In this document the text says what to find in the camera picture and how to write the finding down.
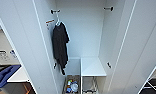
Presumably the small blue item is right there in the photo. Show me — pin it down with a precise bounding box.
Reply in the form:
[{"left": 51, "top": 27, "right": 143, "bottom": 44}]
[{"left": 65, "top": 85, "right": 72, "bottom": 94}]

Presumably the blue fabric cover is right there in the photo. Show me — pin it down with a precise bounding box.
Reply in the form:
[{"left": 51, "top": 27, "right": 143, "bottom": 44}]
[{"left": 0, "top": 64, "right": 22, "bottom": 91}]

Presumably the brown cardboard box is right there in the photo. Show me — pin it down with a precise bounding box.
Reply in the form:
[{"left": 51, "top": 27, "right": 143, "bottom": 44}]
[{"left": 61, "top": 74, "right": 81, "bottom": 94}]

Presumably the orange folding stand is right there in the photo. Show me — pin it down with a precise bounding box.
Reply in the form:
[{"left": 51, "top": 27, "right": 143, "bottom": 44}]
[{"left": 22, "top": 82, "right": 32, "bottom": 94}]

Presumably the white wardrobe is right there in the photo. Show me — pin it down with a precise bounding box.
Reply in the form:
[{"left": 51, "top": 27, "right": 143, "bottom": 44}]
[{"left": 32, "top": 0, "right": 135, "bottom": 94}]

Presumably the white round container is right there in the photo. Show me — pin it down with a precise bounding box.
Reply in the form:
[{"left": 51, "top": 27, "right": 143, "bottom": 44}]
[{"left": 70, "top": 83, "right": 80, "bottom": 94}]

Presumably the grey metal rack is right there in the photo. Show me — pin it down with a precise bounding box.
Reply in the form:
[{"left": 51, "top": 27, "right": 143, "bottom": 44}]
[{"left": 81, "top": 77, "right": 98, "bottom": 94}]

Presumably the orange label strip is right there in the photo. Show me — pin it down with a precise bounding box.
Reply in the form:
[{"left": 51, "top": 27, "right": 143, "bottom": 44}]
[{"left": 44, "top": 19, "right": 56, "bottom": 25}]

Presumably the white clothes hanger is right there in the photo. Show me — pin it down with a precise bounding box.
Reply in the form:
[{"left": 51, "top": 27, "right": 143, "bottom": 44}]
[{"left": 53, "top": 12, "right": 64, "bottom": 28}]

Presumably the white wardrobe door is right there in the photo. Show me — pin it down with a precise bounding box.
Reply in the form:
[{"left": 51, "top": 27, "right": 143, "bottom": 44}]
[
  {"left": 0, "top": 0, "right": 59, "bottom": 94},
  {"left": 108, "top": 0, "right": 156, "bottom": 94}
]

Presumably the black hanging garment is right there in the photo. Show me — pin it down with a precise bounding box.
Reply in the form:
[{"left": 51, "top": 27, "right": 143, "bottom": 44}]
[{"left": 51, "top": 22, "right": 71, "bottom": 76}]

